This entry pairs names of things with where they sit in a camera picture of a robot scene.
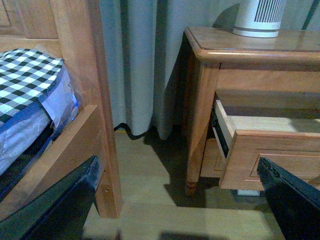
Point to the plastic wrapped mattress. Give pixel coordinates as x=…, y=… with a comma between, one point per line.
x=56, y=108

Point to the black white checkered bedsheet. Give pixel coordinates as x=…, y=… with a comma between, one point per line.
x=25, y=75

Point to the wooden drawer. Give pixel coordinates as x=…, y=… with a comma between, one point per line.
x=214, y=160
x=290, y=138

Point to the wooden nightstand cabinet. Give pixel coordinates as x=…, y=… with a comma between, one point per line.
x=273, y=73

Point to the grey left curtain panel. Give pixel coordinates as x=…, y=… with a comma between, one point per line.
x=146, y=56

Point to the white floor power strip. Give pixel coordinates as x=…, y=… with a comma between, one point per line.
x=247, y=193

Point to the wooden bottom drawer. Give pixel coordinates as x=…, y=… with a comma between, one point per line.
x=214, y=160

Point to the wooden bed frame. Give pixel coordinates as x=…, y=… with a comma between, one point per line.
x=72, y=30

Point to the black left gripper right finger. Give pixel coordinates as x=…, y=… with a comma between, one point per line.
x=294, y=203

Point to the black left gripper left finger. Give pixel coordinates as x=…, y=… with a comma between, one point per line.
x=60, y=212

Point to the white slatted air purifier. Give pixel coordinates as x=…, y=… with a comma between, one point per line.
x=259, y=18

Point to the wooden top drawer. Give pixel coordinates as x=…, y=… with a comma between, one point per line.
x=290, y=138

